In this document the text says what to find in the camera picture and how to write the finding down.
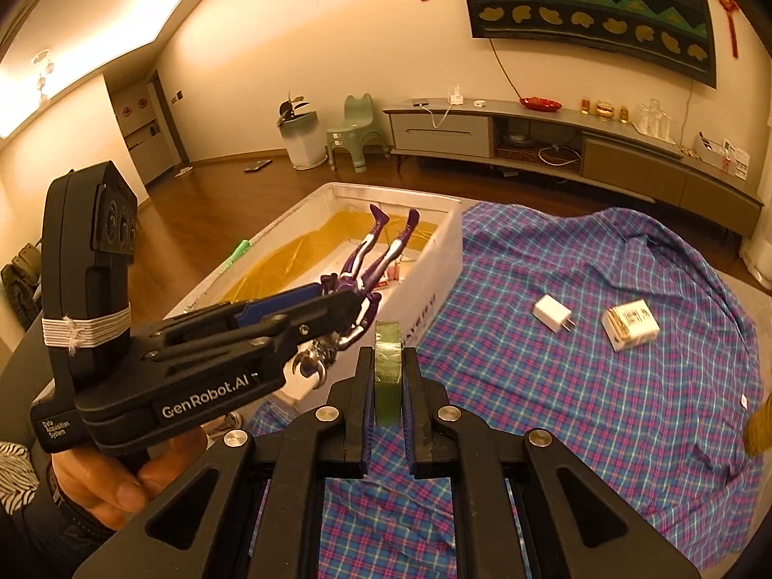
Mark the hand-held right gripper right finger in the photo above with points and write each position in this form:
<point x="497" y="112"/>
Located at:
<point x="413" y="422"/>

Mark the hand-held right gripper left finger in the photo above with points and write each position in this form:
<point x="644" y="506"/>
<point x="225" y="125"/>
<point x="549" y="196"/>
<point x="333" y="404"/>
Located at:
<point x="362" y="410"/>

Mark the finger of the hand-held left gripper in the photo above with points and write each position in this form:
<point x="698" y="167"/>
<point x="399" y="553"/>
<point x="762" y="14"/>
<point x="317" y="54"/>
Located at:
<point x="283" y="301"/>
<point x="313" y="324"/>

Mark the green tape roll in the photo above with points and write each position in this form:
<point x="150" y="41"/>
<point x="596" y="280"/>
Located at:
<point x="389" y="374"/>

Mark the purple action figure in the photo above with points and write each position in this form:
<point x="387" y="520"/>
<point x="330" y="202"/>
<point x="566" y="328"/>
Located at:
<point x="353" y="268"/>

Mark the white storage box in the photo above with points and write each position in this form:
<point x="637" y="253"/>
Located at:
<point x="437" y="277"/>

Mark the person's left hand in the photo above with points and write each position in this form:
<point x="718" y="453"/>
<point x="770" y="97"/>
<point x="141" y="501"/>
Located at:
<point x="108" y="488"/>

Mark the blue plaid shirt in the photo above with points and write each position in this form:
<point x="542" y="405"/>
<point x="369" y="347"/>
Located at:
<point x="543" y="404"/>

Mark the dark flat device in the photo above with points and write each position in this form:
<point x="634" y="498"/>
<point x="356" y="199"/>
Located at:
<point x="258" y="165"/>

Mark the white round bin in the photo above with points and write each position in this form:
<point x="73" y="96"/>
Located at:
<point x="304" y="145"/>

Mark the white hallway cabinet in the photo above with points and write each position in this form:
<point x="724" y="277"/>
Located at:
<point x="148" y="132"/>

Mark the white charger plug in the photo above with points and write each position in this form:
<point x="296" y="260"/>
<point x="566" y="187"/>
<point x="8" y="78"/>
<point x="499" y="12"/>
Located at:
<point x="549" y="310"/>

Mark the green plastic chair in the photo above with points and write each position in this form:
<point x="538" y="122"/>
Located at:
<point x="356" y="126"/>

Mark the potted plant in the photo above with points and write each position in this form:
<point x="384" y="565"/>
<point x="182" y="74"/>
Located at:
<point x="289" y="107"/>

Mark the zebra striped cloth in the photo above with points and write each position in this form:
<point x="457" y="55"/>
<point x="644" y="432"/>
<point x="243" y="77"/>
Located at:
<point x="18" y="476"/>

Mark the ceiling lamp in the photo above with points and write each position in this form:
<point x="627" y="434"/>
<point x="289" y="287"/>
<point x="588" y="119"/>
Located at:
<point x="43" y="78"/>

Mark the small white carton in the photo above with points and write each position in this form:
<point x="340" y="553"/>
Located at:
<point x="633" y="329"/>

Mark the white charging dock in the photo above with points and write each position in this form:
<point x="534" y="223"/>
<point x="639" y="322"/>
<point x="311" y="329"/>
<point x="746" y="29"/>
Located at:
<point x="456" y="96"/>

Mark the red dish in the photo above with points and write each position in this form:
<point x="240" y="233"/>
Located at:
<point x="540" y="104"/>

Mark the grey tv cabinet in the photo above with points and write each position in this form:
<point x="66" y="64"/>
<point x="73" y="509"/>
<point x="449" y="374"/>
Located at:
<point x="633" y="157"/>

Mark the gold ornament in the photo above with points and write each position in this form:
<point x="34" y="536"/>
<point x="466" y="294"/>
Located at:
<point x="604" y="111"/>

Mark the set of clear glasses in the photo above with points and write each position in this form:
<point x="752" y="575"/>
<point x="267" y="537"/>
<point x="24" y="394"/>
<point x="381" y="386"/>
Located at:
<point x="654" y="120"/>

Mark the white printed box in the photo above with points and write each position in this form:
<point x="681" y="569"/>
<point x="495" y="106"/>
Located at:
<point x="724" y="157"/>

